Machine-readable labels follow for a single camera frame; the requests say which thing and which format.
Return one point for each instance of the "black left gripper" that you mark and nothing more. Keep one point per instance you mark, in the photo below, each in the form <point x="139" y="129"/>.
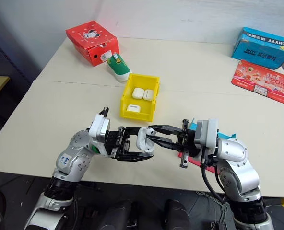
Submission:
<point x="116" y="143"/>

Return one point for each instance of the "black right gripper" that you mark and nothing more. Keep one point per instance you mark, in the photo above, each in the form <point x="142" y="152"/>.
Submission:
<point x="188" y="143"/>

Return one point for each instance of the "white earbud case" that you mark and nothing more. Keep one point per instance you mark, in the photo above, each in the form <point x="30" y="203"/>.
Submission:
<point x="133" y="108"/>
<point x="138" y="93"/>
<point x="141" y="141"/>
<point x="148" y="94"/>

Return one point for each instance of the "white earbud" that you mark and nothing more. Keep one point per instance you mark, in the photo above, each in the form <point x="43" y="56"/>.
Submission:
<point x="150" y="131"/>

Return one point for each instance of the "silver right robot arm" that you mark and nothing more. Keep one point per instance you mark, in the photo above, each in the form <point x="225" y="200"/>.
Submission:
<point x="235" y="155"/>

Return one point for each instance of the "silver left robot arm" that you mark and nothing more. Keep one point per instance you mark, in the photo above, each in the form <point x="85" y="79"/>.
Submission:
<point x="71" y="155"/>

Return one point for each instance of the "closed white earbud case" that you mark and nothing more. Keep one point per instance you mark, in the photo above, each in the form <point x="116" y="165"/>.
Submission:
<point x="138" y="93"/>
<point x="148" y="94"/>
<point x="133" y="108"/>

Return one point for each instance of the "yellow plastic bin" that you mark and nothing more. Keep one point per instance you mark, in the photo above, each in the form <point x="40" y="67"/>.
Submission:
<point x="130" y="105"/>

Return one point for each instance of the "red flat mat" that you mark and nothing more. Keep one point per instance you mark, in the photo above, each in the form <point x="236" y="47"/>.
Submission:
<point x="194" y="161"/>

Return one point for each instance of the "dark rounded shape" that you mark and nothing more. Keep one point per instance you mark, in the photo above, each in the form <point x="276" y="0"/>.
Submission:
<point x="116" y="214"/>
<point x="178" y="214"/>

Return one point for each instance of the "green and white child's shoe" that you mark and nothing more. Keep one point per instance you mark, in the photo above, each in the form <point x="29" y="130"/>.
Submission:
<point x="119" y="67"/>

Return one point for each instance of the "red printed mouse pad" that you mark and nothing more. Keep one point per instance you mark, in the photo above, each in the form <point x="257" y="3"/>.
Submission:
<point x="262" y="82"/>

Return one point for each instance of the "red cardboard shoe box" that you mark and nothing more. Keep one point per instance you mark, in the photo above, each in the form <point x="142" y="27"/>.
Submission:
<point x="89" y="39"/>

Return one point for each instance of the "blue cardboard box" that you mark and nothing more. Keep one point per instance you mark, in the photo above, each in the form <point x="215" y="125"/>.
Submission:
<point x="262" y="48"/>

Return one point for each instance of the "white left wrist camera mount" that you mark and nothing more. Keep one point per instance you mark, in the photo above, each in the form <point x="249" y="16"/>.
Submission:
<point x="97" y="128"/>

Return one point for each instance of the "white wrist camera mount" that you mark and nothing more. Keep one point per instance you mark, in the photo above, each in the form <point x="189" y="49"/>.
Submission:
<point x="97" y="128"/>
<point x="208" y="134"/>

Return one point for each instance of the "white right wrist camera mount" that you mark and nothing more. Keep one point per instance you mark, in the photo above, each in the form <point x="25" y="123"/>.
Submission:
<point x="208" y="134"/>

